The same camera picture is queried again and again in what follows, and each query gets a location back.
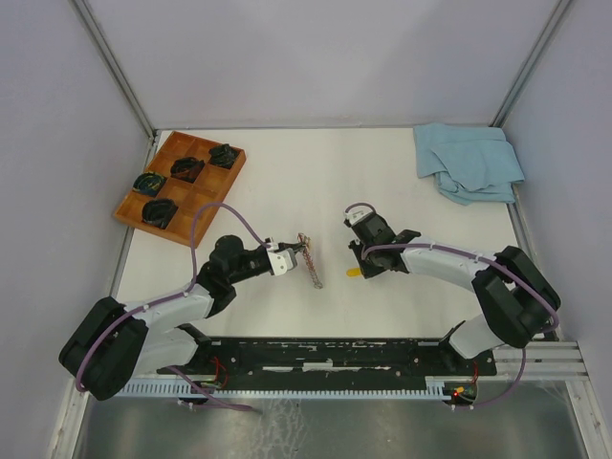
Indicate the dark rolled cloth yellow pattern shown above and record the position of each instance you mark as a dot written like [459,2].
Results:
[149,184]

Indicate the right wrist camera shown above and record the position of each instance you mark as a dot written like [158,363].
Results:
[355,215]

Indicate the dark rolled cloth far right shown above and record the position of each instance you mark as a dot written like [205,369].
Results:
[223,155]

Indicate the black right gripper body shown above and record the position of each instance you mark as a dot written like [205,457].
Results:
[369,265]

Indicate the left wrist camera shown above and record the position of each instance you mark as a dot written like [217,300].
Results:
[278,263]

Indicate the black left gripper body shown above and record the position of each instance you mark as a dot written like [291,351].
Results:
[282,246]

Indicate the light blue cloth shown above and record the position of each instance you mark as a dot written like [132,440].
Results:
[467,164]

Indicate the wooden compartment tray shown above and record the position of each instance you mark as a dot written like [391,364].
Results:
[194,200]

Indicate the dark rolled cloth centre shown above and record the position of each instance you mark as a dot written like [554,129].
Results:
[187,169]

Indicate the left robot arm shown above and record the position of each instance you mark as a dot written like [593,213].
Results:
[117,341]

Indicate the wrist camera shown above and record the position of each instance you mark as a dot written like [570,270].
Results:
[278,263]
[355,215]

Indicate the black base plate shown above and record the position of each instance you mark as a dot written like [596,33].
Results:
[304,364]

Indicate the dark rolled cloth front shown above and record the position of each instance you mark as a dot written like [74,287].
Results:
[159,212]

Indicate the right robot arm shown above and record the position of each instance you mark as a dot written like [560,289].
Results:
[517,302]

